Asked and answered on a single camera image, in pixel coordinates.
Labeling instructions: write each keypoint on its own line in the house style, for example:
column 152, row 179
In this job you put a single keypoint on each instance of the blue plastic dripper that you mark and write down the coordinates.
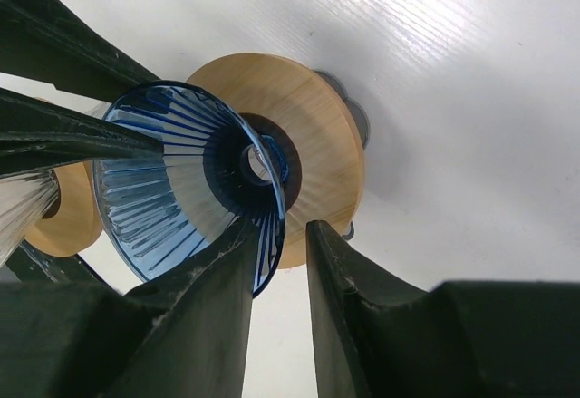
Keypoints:
column 214, row 169

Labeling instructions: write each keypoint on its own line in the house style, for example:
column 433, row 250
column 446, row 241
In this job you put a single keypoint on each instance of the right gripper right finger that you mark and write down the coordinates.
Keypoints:
column 376, row 335

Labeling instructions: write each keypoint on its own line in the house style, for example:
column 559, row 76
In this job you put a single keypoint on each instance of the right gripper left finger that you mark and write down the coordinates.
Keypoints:
column 183, row 334

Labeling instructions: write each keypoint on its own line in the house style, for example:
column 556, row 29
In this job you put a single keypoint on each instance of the grey glass carafe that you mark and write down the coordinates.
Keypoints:
column 42, row 264

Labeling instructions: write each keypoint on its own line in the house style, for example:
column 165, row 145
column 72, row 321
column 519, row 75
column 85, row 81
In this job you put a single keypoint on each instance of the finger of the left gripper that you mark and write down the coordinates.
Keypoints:
column 37, row 135
column 44, row 41

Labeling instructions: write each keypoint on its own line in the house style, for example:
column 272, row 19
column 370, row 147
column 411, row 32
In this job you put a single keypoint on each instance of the grey plastic dripper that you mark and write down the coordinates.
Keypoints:
column 331, row 154

